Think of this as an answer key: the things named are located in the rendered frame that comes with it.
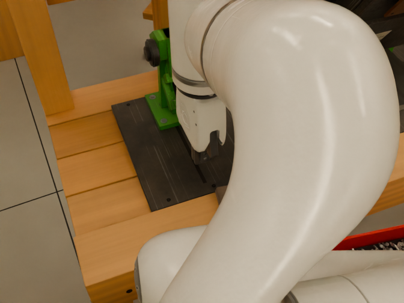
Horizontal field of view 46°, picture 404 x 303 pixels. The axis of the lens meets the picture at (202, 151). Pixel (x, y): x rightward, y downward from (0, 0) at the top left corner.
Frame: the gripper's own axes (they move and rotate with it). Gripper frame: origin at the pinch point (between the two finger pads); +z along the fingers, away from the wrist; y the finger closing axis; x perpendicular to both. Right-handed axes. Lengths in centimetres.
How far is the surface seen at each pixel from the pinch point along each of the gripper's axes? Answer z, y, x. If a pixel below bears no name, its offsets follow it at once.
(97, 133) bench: 42, -53, -13
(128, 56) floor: 130, -202, 28
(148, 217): 40.0, -17.7, -7.4
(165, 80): 26, -50, 9
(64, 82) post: 31, -66, -18
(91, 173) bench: 42, -38, -17
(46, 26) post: 12, -66, -18
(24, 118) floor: 130, -168, -42
